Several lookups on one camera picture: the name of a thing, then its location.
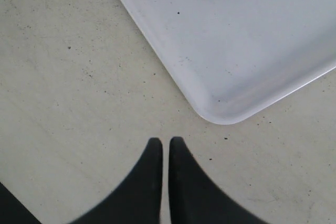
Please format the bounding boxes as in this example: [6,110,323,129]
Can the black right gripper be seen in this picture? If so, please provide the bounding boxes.
[1,184,36,223]

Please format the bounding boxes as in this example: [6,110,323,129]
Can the white rectangular plastic tray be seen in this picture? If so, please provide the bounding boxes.
[120,0,335,125]

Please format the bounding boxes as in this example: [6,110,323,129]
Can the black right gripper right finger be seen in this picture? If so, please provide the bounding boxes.
[168,137,265,223]

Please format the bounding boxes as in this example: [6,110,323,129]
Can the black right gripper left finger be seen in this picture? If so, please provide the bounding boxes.
[72,137,163,223]

